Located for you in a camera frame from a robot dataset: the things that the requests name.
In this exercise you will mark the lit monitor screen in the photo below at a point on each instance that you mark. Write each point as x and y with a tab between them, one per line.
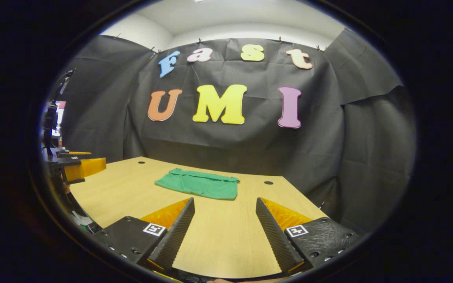
61	118

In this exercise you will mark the green T-shirt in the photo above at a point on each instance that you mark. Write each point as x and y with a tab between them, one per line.
199	184

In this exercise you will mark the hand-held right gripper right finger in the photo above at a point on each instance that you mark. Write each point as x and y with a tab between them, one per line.
275	236

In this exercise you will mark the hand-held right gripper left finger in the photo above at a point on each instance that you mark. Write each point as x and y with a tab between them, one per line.
175	236

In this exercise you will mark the black backdrop cloth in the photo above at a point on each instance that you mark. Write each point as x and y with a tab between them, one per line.
250	153

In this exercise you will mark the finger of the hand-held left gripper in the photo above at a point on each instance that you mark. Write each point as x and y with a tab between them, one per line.
77	153
89	167

